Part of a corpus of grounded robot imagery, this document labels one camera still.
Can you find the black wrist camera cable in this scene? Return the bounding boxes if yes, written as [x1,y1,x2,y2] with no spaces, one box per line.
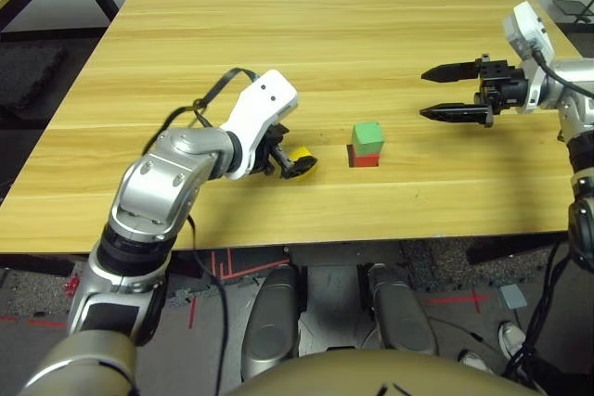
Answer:
[141,67,259,156]
[531,47,594,100]

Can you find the black cable bundle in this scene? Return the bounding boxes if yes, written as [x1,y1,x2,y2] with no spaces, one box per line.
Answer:
[503,228,594,396]

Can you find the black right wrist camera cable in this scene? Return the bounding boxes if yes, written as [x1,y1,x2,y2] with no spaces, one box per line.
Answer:
[531,47,594,100]

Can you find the black foam mat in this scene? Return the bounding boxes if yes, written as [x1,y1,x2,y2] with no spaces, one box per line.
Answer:
[0,45,69,112]

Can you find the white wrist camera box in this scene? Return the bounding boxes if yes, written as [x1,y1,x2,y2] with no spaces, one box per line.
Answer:
[218,69,300,181]
[503,0,556,115]

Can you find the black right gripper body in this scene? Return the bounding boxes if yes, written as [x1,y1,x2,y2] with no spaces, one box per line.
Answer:
[482,69,529,114]

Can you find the black left wrist camera cable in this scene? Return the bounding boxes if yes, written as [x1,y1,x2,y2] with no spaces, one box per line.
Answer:
[141,67,259,156]

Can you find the red wooden block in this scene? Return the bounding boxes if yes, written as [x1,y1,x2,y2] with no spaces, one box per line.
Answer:
[348,144,381,169]

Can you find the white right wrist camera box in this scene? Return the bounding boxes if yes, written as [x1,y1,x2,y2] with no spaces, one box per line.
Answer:
[503,0,556,115]

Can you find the black work table frame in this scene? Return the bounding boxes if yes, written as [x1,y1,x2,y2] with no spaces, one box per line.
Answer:
[0,231,576,284]

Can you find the white sneaker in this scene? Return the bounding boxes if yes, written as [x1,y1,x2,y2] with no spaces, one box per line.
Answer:
[458,349,496,375]
[498,320,528,360]

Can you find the green wooden block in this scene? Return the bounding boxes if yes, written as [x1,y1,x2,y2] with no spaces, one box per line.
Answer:
[351,121,386,155]

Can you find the thin black hanging cable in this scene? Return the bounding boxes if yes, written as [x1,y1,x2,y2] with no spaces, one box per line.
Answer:
[185,212,229,396]

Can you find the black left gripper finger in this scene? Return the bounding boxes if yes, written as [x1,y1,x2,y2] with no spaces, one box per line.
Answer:
[272,144,319,180]

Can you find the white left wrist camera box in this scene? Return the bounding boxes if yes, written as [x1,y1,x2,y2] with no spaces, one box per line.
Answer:
[218,69,300,181]

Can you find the yellow wooden block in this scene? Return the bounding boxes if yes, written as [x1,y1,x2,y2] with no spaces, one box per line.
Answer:
[286,146,319,173]

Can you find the grey robot left leg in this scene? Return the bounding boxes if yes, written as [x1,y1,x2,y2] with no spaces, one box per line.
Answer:
[240,264,301,381]

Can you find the grey robot leg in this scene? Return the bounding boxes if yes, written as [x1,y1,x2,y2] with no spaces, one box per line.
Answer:
[240,264,301,381]
[366,263,440,356]

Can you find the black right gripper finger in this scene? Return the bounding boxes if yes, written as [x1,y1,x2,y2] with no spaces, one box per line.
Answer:
[419,92,494,128]
[420,53,510,85]

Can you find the grey robot right leg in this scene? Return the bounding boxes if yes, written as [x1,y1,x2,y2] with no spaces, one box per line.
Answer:
[366,263,440,356]

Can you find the grey square floor pad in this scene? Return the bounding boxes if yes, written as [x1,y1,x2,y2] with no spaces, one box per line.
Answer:
[497,283,529,310]

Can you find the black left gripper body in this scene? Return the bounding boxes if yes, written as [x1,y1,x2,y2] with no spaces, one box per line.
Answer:
[252,121,287,177]

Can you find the beige robot torso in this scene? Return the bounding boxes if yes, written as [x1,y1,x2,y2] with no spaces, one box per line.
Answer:
[226,348,544,396]

